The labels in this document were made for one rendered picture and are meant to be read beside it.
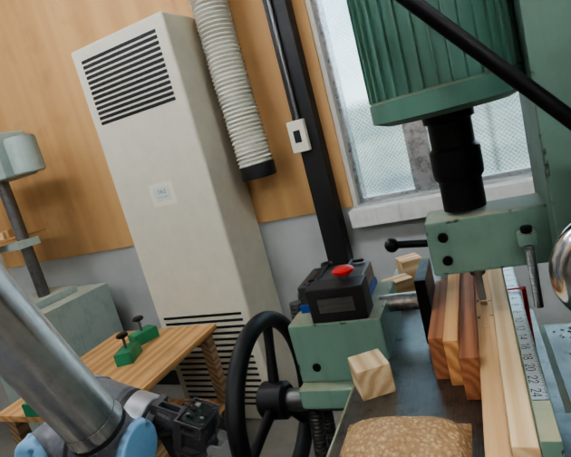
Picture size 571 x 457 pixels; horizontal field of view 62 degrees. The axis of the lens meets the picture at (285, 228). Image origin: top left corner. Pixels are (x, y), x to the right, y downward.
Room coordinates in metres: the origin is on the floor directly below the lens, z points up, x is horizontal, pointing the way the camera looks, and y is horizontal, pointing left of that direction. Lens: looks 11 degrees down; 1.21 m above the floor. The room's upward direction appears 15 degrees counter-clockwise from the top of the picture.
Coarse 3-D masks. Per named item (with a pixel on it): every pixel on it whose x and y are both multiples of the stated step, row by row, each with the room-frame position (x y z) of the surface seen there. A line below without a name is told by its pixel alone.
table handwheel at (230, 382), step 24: (264, 312) 0.74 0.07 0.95; (240, 336) 0.67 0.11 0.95; (264, 336) 0.74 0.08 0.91; (288, 336) 0.80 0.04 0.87; (240, 360) 0.63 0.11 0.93; (240, 384) 0.61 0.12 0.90; (264, 384) 0.71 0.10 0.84; (288, 384) 0.71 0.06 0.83; (240, 408) 0.60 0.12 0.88; (264, 408) 0.69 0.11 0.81; (288, 408) 0.68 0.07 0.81; (240, 432) 0.58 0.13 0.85; (264, 432) 0.64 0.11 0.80; (240, 456) 0.58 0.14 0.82
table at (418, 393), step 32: (416, 320) 0.67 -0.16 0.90; (416, 352) 0.58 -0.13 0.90; (320, 384) 0.61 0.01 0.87; (352, 384) 0.59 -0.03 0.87; (416, 384) 0.50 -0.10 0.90; (448, 384) 0.49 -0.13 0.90; (352, 416) 0.48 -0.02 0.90; (384, 416) 0.46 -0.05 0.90; (448, 416) 0.43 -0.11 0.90; (480, 416) 0.42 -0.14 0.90; (480, 448) 0.38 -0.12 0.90
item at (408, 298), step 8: (424, 264) 0.63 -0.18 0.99; (416, 272) 0.61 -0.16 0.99; (424, 272) 0.60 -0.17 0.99; (416, 280) 0.58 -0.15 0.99; (424, 280) 0.58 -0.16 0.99; (432, 280) 0.64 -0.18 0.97; (416, 288) 0.58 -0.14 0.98; (424, 288) 0.58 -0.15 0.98; (432, 288) 0.63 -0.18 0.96; (384, 296) 0.64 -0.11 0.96; (392, 296) 0.63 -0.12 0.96; (400, 296) 0.63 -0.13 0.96; (408, 296) 0.62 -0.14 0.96; (416, 296) 0.62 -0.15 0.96; (424, 296) 0.58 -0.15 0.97; (432, 296) 0.61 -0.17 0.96; (392, 304) 0.63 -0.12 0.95; (400, 304) 0.62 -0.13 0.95; (408, 304) 0.62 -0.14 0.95; (416, 304) 0.61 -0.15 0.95; (424, 304) 0.58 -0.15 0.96; (424, 312) 0.58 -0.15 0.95; (424, 320) 0.58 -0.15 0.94; (424, 328) 0.58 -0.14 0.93
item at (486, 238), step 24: (432, 216) 0.59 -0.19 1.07; (456, 216) 0.56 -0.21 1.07; (480, 216) 0.54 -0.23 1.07; (504, 216) 0.53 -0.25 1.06; (528, 216) 0.52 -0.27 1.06; (432, 240) 0.56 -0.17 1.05; (456, 240) 0.55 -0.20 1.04; (480, 240) 0.54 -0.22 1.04; (504, 240) 0.53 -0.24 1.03; (432, 264) 0.56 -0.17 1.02; (456, 264) 0.55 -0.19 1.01; (480, 264) 0.54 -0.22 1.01; (504, 264) 0.53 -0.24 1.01
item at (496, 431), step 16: (480, 320) 0.54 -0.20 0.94; (480, 336) 0.50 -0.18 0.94; (496, 336) 0.49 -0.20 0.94; (480, 352) 0.47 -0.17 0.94; (496, 352) 0.46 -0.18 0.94; (480, 368) 0.44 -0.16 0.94; (496, 368) 0.43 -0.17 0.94; (480, 384) 0.41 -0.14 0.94; (496, 384) 0.40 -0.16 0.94; (496, 400) 0.38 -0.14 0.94; (496, 416) 0.36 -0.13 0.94; (496, 432) 0.34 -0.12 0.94; (496, 448) 0.33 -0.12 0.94
